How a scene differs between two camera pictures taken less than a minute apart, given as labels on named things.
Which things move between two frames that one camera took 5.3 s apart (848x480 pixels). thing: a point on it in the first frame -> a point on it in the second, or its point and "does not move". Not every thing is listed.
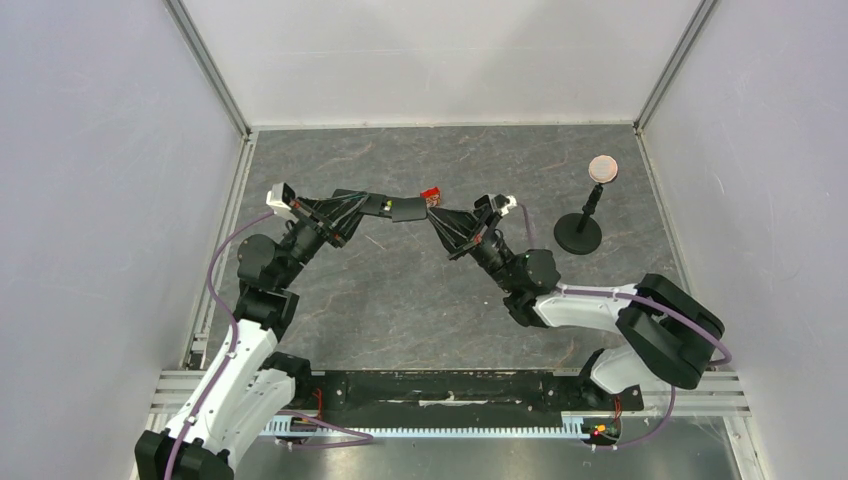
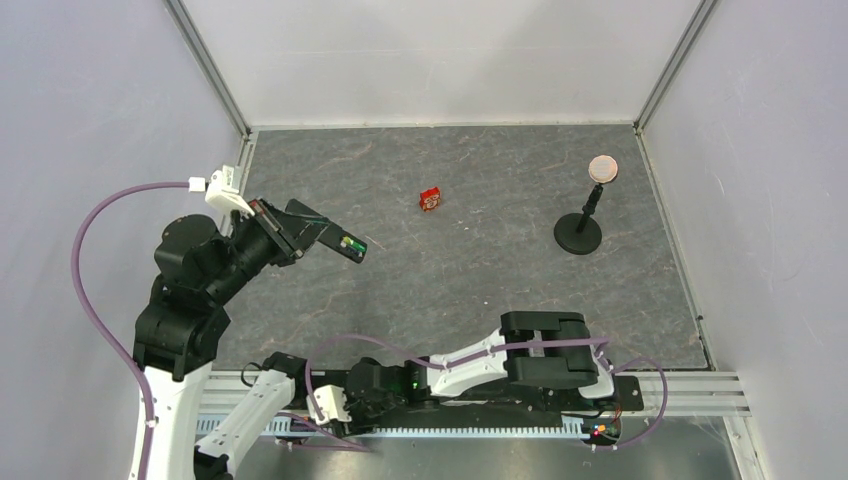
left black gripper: [334, 230] -> [295, 237]
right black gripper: [476, 232] -> [351, 406]
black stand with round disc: [581, 233] does not move
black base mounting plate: [458, 395] does not move
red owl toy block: [432, 196] does not move
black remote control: [353, 203] -> [343, 242]
